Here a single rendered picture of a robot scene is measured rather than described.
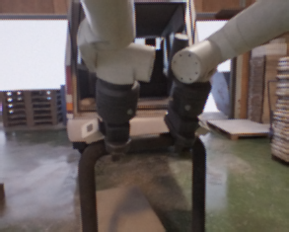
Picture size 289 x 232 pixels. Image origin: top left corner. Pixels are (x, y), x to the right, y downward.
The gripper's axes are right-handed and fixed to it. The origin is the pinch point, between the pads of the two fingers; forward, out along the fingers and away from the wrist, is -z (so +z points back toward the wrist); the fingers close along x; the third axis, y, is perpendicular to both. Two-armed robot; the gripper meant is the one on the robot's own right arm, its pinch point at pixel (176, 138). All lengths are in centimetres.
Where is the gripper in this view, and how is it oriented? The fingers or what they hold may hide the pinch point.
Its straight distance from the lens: 60.7
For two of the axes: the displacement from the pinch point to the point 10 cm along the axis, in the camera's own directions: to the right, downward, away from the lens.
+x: -2.7, -6.2, 7.4
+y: -9.5, 0.7, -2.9
